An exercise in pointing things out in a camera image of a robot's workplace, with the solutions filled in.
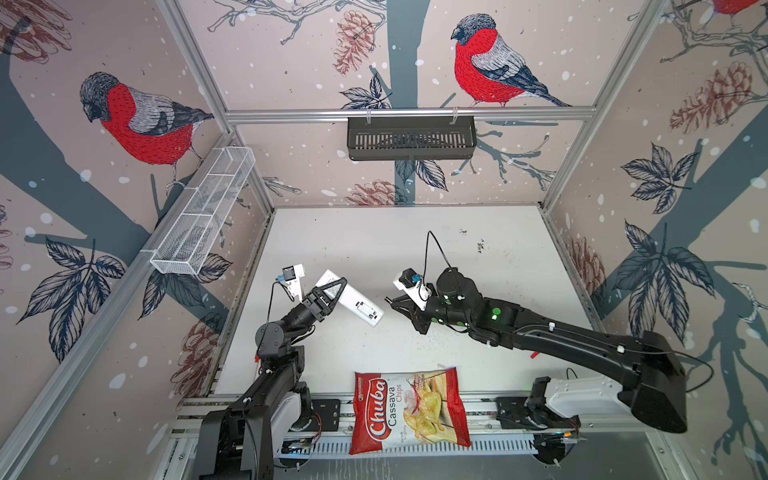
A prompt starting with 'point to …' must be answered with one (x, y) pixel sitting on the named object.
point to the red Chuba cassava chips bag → (403, 410)
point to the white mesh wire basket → (207, 205)
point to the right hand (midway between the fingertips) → (391, 306)
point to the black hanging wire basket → (411, 138)
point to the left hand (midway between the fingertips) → (345, 290)
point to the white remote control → (352, 300)
